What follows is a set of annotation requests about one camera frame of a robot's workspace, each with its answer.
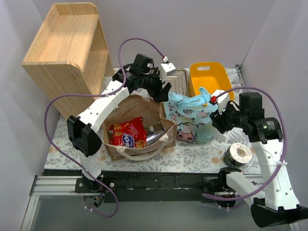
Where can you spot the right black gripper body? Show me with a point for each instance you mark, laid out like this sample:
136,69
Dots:
222,118

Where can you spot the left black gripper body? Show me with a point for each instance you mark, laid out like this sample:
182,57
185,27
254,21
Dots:
157,87

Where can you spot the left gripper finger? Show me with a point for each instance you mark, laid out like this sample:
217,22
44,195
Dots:
163,94
155,94

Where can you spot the blue cartoon plastic bag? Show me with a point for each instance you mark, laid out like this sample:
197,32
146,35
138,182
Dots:
192,116

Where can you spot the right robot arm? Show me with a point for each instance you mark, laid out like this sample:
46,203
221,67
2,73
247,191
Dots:
276,203

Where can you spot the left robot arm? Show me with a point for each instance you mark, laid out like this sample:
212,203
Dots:
82,129

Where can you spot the brown paper tote bag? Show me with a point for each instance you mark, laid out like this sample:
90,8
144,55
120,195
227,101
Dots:
153,114

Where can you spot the metal tray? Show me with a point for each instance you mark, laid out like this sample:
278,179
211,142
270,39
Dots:
179,82

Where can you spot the floral table mat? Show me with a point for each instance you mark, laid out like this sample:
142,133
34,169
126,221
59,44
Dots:
183,157

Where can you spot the grey tape roll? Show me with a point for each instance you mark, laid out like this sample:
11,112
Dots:
237,155

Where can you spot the small silver bottle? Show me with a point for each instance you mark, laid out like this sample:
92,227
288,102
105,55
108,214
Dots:
153,133

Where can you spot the yellow plastic basket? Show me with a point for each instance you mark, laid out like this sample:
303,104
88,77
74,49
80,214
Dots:
210,75

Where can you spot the red cookie snack packet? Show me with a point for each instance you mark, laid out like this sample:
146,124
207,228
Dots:
130,134

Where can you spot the wooden shelf unit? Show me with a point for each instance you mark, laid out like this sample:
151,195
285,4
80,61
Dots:
69,54

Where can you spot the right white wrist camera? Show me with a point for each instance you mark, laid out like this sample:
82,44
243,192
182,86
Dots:
220,98

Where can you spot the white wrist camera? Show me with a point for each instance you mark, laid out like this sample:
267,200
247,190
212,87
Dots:
166,69
220,98

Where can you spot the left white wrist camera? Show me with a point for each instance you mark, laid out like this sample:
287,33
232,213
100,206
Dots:
166,69

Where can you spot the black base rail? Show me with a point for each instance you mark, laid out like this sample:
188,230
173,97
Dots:
153,187

